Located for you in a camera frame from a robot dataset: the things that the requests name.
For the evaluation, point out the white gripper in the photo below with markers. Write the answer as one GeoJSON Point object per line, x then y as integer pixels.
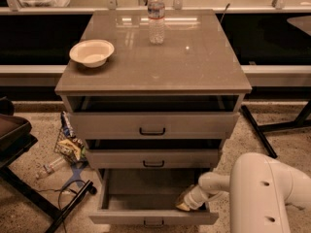
{"type": "Point", "coordinates": [191, 199]}

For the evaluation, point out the grey drawer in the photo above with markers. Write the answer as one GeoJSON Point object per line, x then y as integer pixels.
{"type": "Point", "coordinates": [89, 126]}
{"type": "Point", "coordinates": [194, 158]}
{"type": "Point", "coordinates": [147, 197]}

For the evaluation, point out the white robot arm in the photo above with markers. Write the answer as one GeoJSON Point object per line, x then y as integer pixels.
{"type": "Point", "coordinates": [259, 189]}

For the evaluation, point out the grey drawer cabinet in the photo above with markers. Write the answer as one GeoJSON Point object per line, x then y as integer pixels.
{"type": "Point", "coordinates": [194, 71]}

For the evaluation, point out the empty plastic bottle on floor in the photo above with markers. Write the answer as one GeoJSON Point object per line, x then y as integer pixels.
{"type": "Point", "coordinates": [50, 168]}

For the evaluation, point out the white paper bowl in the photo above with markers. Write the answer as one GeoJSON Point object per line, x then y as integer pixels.
{"type": "Point", "coordinates": [92, 53]}

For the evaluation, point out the black table stand left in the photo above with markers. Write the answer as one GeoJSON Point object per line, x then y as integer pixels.
{"type": "Point", "coordinates": [17, 213]}

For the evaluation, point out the clear plastic water bottle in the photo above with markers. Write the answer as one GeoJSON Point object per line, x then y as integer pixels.
{"type": "Point", "coordinates": [156, 16]}

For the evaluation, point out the wire basket with snack bags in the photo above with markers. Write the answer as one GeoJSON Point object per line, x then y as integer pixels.
{"type": "Point", "coordinates": [68, 144]}

